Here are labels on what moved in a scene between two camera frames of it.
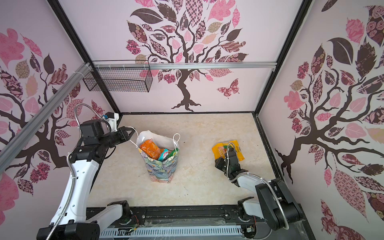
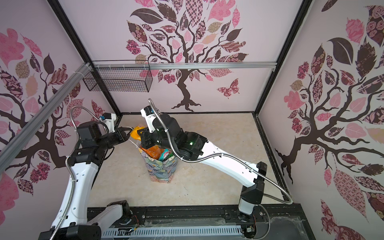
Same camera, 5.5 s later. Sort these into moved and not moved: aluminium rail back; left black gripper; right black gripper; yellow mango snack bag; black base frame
Moved: right black gripper; yellow mango snack bag
Not moved: left black gripper; black base frame; aluminium rail back
